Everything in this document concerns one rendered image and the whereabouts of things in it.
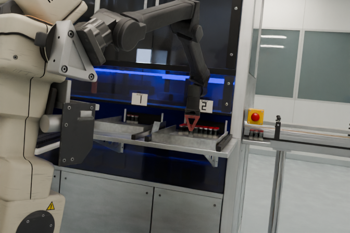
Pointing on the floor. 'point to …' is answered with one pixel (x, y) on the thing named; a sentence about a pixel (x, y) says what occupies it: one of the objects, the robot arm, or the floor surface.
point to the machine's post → (239, 99)
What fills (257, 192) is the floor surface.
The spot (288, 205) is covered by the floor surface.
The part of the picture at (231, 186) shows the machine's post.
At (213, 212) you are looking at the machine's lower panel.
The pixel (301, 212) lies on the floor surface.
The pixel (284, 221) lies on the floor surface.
